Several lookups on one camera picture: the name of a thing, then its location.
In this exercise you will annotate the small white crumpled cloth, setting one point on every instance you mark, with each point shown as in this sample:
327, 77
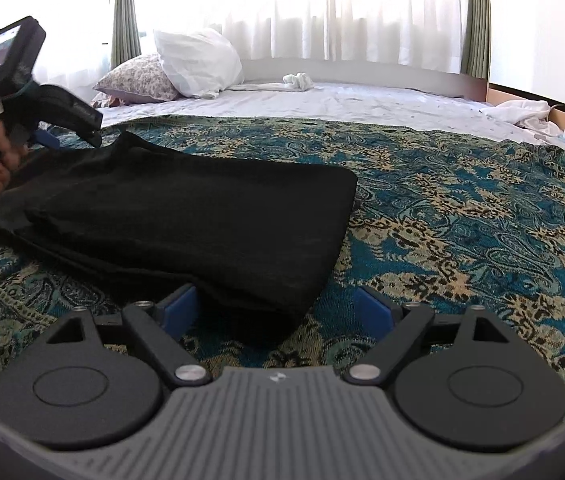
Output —
299, 81

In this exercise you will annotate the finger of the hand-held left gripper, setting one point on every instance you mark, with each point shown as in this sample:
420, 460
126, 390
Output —
75, 112
46, 138

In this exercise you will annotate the white bed sheet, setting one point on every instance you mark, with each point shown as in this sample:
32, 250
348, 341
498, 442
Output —
362, 105

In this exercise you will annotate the teal paisley blanket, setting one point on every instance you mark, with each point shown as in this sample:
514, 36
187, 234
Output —
462, 240

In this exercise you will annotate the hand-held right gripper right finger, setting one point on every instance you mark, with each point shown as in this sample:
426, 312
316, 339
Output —
372, 312

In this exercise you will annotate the black pants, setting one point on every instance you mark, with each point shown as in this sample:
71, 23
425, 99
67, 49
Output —
187, 230

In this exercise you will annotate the wooden bed side rail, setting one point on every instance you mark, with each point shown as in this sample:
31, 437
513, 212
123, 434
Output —
522, 96

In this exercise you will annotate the white bunched cloth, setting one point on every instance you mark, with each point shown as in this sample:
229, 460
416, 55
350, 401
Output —
527, 115

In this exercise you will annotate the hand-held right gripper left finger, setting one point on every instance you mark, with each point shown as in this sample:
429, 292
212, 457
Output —
180, 312

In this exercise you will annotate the white sheer curtain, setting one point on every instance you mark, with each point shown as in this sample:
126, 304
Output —
302, 10

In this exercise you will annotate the green curtain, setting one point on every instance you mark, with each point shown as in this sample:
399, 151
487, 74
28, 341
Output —
125, 15
476, 17

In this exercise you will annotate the grey bed headboard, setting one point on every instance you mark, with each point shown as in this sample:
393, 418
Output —
387, 77

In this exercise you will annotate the white pillow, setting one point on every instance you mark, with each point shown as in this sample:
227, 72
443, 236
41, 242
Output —
197, 62

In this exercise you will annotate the purple floral pillow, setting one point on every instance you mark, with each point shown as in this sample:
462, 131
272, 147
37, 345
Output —
137, 80

